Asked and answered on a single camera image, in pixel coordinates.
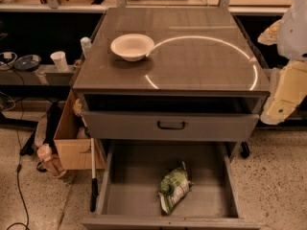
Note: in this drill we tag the open grey middle drawer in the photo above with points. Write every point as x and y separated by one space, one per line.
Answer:
129 197

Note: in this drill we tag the white bottle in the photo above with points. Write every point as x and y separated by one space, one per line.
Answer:
86 45

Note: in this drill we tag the black drawer handle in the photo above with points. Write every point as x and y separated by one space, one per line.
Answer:
170 125

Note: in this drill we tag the white paper bowl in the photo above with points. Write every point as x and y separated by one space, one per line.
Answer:
132 47

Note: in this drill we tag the grey top drawer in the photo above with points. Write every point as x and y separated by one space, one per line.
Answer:
142 126

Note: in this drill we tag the bowl with black cable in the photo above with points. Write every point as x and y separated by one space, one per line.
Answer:
7 60

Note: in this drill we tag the green jalapeno chip bag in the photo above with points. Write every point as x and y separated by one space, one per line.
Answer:
174 186

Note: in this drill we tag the cardboard box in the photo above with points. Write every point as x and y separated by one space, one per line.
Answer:
72 142

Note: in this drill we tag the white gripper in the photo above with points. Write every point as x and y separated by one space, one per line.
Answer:
294 33

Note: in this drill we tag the grey drawer cabinet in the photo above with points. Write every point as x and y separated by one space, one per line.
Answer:
200 64

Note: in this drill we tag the white and black stick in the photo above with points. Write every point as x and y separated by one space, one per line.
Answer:
94 182

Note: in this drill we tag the white paper cup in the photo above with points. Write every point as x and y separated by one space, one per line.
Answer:
59 58

